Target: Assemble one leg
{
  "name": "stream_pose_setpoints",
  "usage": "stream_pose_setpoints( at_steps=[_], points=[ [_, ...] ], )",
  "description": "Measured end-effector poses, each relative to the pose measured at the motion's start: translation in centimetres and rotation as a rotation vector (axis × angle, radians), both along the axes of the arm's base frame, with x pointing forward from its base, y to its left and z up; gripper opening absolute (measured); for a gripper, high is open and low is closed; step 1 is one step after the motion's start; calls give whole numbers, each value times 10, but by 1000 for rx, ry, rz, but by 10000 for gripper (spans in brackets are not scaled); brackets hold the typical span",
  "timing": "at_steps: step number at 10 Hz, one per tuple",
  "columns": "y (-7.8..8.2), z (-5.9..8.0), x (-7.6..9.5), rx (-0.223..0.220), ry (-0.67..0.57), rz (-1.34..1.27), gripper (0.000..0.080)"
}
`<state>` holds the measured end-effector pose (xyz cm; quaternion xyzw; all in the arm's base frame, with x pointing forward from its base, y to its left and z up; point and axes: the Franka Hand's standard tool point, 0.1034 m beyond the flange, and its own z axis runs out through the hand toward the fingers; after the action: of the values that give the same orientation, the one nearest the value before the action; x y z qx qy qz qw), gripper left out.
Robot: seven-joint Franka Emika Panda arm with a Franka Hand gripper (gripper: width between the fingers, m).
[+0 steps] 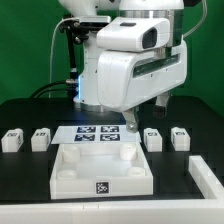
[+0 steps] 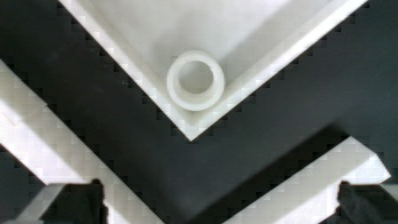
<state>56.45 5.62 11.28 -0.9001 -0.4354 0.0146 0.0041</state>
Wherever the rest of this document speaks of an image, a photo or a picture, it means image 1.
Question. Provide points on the white square table top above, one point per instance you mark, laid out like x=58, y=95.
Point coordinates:
x=100, y=170

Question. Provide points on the white sheet with markers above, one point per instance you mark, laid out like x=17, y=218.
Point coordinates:
x=94, y=133

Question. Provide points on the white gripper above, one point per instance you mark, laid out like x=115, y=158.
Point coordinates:
x=127, y=79

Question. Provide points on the white obstacle fence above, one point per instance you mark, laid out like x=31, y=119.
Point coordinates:
x=207, y=210

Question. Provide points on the black camera on stand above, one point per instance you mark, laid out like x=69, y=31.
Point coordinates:
x=77, y=33

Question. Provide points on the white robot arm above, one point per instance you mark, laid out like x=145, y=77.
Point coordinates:
x=134, y=52

